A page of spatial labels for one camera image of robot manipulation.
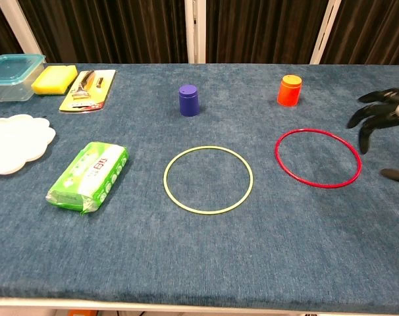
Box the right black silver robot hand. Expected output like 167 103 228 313
346 88 399 184

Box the red plastic ring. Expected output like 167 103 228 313
274 128 363 189

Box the orange plastic cup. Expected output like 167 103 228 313
277 74 303 107

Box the purple plastic cup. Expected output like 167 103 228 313
178 84 200 118

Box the blue table cloth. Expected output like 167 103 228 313
0 62 399 314

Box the razor in yellow blister pack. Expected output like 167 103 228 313
59 69 117 115

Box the green tissue pack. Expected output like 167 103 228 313
45 141 129 217

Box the yellow sponge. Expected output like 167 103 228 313
30 65 78 97

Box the white flower-shaped paint palette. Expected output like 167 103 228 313
0 113 57 180

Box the teal-lidded clear plastic container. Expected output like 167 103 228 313
0 53 47 102

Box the white frame post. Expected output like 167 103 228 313
0 0 47 64
184 0 207 64
309 0 342 65

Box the yellow-green plastic ring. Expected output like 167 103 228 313
163 145 254 217

